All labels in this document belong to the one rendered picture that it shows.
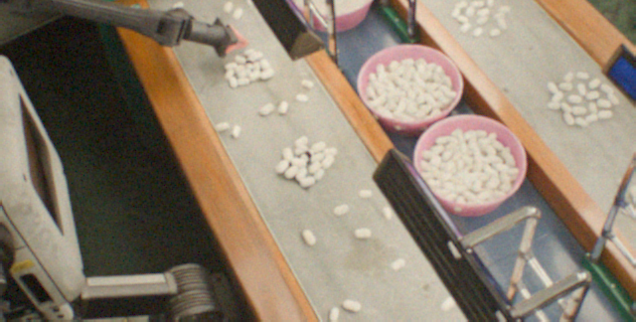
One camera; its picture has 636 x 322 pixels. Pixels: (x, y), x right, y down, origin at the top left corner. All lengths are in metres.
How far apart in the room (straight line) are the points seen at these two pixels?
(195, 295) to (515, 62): 1.04
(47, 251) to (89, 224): 1.65
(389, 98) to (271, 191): 0.40
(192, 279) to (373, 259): 0.40
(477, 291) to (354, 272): 0.48
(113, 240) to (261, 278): 1.16
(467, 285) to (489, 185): 0.57
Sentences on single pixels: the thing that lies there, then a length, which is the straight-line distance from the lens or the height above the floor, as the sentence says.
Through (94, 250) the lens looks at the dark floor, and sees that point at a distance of 2.80.
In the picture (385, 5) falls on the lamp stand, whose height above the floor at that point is 0.72.
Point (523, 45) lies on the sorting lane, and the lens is 2.18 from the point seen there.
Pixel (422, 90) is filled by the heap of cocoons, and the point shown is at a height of 0.74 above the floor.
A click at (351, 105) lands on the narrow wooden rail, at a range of 1.98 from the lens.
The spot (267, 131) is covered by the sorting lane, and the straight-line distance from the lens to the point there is 1.98.
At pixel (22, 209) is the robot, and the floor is 1.41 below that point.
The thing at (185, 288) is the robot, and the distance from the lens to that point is 1.71.
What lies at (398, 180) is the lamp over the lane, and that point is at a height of 1.10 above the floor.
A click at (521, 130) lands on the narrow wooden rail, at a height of 0.76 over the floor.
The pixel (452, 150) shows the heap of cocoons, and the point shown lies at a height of 0.73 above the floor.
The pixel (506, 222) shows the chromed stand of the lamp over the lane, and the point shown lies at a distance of 1.36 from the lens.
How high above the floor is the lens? 2.26
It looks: 51 degrees down
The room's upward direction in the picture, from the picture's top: 7 degrees counter-clockwise
